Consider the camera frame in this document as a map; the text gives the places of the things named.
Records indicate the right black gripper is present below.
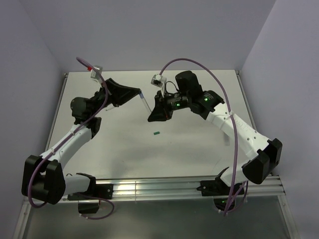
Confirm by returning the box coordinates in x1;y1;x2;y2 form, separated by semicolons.
148;89;190;121

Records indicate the aluminium mounting rail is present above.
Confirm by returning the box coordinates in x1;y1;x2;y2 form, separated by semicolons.
24;174;286;203

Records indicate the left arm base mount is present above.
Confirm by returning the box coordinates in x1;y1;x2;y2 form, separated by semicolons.
67;184;114;214

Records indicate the white blue acrylic marker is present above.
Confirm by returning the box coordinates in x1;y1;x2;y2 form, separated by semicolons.
141;97;152;115

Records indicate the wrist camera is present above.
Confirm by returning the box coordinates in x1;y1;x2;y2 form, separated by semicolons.
90;65;103;84
151;74;167;97

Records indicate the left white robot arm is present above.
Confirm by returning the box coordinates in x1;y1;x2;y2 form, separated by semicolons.
21;78;142;208

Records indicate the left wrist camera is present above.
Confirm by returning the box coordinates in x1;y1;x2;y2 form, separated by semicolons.
90;65;103;84

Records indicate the orange highlighter marker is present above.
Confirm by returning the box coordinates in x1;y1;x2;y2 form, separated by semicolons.
223;133;230;146

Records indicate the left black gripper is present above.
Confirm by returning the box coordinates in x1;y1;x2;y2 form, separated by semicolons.
90;79;141;117

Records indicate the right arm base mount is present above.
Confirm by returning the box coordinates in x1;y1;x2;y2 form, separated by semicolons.
196;179;230;211

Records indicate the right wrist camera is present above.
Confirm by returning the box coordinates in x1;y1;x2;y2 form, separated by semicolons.
151;74;167;97

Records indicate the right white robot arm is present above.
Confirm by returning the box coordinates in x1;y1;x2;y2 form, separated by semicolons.
148;71;283;194

